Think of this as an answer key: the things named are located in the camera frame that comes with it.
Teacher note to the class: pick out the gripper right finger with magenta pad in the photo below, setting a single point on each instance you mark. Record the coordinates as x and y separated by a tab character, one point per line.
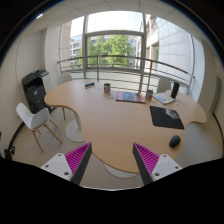
153	166

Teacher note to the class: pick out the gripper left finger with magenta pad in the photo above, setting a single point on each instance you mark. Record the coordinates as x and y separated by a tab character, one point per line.
70	166

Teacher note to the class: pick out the black computer mouse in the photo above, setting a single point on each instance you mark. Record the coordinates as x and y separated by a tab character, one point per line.
175	140

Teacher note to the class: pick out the black mouse pad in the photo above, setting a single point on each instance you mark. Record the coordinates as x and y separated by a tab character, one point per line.
163	117

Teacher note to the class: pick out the white chair with wooden legs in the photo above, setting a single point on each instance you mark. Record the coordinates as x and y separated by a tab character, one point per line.
35	120

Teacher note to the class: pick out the wooden meeting table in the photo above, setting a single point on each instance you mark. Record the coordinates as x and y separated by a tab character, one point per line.
113	127

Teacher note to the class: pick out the light blue booklet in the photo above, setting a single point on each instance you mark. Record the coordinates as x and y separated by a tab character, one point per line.
163	98

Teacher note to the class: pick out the colourful magazine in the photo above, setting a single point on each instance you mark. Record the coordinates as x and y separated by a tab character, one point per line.
130	97

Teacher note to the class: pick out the small patterned mug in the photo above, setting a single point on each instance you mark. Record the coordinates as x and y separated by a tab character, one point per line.
149	94

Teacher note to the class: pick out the small dark blue box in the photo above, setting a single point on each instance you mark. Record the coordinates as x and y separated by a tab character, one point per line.
89	85

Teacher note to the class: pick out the white chair behind table right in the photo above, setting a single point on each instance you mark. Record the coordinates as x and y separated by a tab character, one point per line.
164	84

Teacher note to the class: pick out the white chair behind table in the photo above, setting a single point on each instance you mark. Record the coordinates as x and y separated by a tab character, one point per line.
164	84
64	78

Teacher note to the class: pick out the dark red mug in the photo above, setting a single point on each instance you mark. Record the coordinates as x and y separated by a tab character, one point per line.
107	87

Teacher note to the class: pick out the white chair behind table left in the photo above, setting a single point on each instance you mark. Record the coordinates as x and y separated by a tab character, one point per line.
64	78

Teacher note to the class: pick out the black office printer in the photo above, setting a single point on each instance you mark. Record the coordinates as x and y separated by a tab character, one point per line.
34	90

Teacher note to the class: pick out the metal window railing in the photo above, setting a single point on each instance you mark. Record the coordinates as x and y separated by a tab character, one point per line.
128	73

